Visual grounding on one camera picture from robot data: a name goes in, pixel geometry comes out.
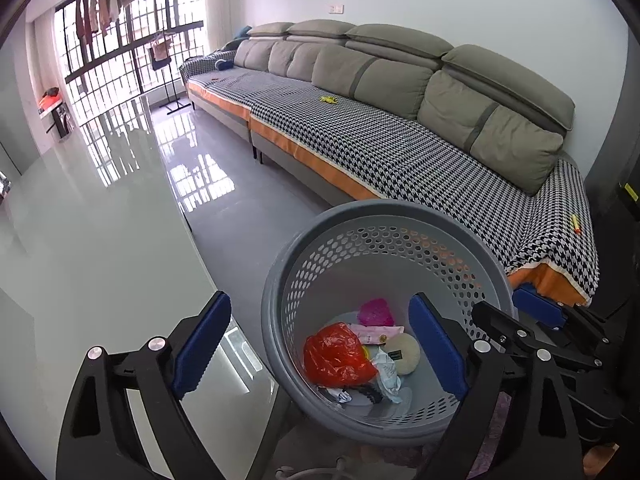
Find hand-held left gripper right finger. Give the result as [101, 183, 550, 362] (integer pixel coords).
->
[408, 293, 586, 480]

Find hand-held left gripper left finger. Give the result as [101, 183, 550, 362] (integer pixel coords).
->
[56, 290, 232, 480]

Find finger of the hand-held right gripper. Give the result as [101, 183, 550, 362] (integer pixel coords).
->
[514, 285, 617, 347]
[471, 301, 606, 372]

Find beige plush ball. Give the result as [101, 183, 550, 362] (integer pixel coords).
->
[380, 332, 421, 376]

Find white plastic packet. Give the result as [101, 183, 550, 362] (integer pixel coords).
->
[371, 347, 403, 406]

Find pink snack wrapper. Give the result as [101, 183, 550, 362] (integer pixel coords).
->
[348, 323, 405, 347]

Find pink plastic mesh piece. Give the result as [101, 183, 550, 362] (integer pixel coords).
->
[356, 298, 396, 328]

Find grey perforated plastic basket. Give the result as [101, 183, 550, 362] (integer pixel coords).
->
[261, 199, 516, 446]

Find red plastic bag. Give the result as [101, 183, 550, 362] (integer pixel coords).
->
[303, 323, 379, 388]

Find houndstooth sofa cover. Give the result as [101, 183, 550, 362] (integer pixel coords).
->
[248, 82, 600, 307]
[179, 50, 271, 123]

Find grey fabric sofa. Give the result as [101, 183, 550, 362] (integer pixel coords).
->
[179, 19, 601, 308]

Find small white side table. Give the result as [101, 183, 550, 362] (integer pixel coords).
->
[37, 100, 72, 139]

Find standing clothes rack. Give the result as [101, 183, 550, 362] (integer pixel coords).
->
[147, 30, 193, 111]

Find black window grille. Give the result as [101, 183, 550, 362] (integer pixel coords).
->
[52, 0, 207, 97]

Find white cable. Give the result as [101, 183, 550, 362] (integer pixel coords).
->
[277, 459, 362, 480]

